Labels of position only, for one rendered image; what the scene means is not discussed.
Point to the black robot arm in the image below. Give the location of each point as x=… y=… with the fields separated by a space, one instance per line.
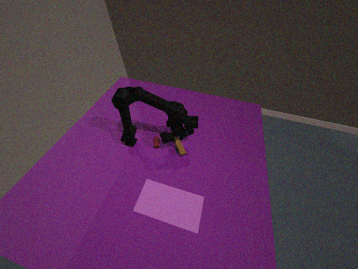
x=177 y=114

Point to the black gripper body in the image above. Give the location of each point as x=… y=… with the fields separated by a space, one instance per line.
x=175 y=133

